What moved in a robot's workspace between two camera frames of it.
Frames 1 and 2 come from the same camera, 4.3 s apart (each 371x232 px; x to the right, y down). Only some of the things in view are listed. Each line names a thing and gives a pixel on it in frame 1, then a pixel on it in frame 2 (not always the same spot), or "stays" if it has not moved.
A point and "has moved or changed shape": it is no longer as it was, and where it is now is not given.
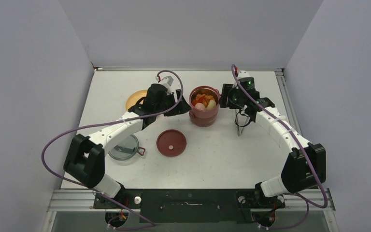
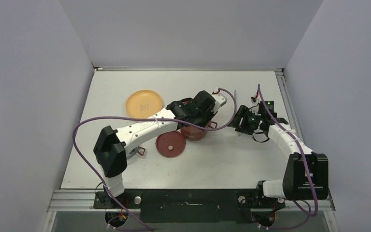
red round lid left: x=171 y=142 stays
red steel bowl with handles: x=208 y=90 has moved or changed shape
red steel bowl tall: x=203 y=120 has moved or changed shape
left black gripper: x=181 y=108 -> x=210 y=115
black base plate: x=192 y=206 stays
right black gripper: x=226 y=101 -> x=244 y=112
